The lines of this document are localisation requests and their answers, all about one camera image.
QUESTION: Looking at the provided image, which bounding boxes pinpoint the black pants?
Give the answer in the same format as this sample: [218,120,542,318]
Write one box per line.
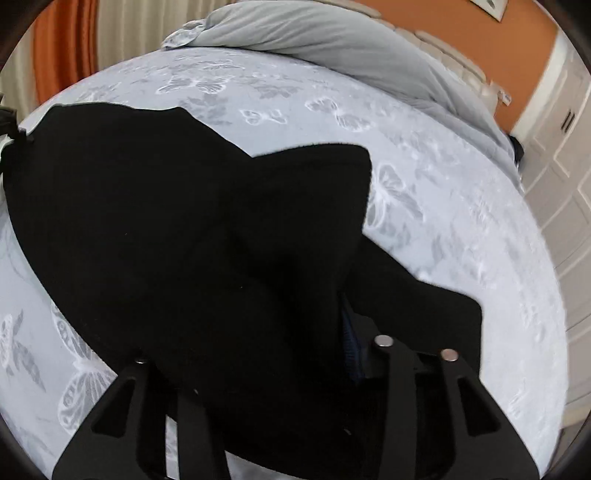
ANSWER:
[1,103,482,479]

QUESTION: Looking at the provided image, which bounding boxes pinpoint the orange curtain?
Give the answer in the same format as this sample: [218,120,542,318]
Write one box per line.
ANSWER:
[32,0,99,104]

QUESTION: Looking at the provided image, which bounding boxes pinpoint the cream curtain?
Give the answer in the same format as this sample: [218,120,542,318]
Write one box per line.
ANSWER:
[1,1,228,119]

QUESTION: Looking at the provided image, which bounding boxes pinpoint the butterfly print bed sheet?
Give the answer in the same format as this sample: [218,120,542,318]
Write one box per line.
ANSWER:
[1,48,568,474]

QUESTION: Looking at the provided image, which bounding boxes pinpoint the black item beside bed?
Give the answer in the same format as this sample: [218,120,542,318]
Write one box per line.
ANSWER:
[507,134,525,169]

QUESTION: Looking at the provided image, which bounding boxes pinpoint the white wardrobe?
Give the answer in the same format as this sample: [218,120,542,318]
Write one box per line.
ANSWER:
[512,32,590,426]

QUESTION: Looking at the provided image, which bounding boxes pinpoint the grey duvet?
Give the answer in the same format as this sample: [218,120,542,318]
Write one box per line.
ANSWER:
[161,1,522,189]

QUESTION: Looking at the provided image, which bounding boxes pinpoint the beige leather headboard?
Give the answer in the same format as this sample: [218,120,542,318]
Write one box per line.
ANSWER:
[351,0,509,110]

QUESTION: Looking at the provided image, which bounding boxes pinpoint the framed wall picture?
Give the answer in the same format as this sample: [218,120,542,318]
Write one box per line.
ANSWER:
[471,0,508,22]

